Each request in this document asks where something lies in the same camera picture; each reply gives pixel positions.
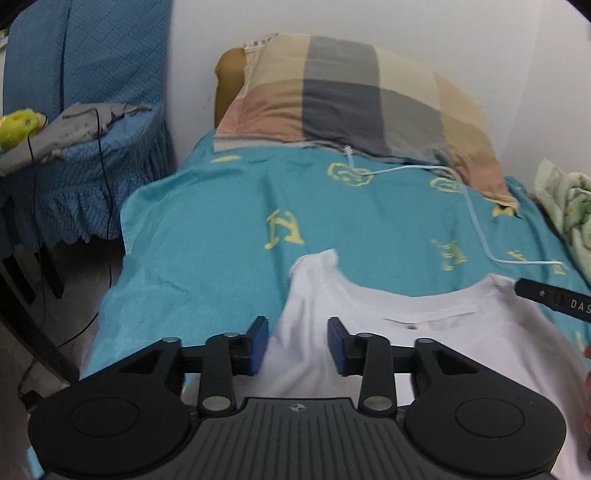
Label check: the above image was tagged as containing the white t-shirt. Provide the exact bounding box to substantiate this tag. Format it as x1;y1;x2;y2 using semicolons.
263;249;591;480

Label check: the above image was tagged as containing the white charging cable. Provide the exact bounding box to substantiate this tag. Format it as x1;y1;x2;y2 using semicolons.
344;145;567;269

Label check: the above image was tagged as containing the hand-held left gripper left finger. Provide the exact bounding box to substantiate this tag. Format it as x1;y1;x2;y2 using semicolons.
110;316;269;415

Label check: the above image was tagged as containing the yellow green plush toy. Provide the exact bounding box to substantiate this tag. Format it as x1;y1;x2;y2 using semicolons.
0;108;48;151

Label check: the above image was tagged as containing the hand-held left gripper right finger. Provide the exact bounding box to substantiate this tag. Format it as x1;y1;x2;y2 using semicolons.
327;316;483;415

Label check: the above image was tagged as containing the green fleece blanket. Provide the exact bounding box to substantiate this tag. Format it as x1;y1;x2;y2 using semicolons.
534;159;591;282

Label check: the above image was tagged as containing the grey cloth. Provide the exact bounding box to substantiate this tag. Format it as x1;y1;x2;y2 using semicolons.
0;102;153;178

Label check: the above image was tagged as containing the mustard pillow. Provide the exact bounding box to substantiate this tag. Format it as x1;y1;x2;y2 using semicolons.
213;46;247;130

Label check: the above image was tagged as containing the blue covered sofa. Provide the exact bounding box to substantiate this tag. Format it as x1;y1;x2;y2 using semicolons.
0;0;177;254

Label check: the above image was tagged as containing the teal printed bedsheet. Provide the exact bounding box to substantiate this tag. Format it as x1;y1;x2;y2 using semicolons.
78;127;591;384

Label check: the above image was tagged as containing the person's right hand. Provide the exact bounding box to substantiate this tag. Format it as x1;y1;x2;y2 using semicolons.
582;344;591;437

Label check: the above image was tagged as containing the black cable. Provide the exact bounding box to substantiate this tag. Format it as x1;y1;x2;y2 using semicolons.
17;106;114;398

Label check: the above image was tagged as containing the plaid pillow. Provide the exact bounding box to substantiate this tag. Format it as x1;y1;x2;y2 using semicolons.
213;33;520;208

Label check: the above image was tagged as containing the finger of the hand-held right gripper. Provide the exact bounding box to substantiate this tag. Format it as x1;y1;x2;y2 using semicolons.
514;277;568;311

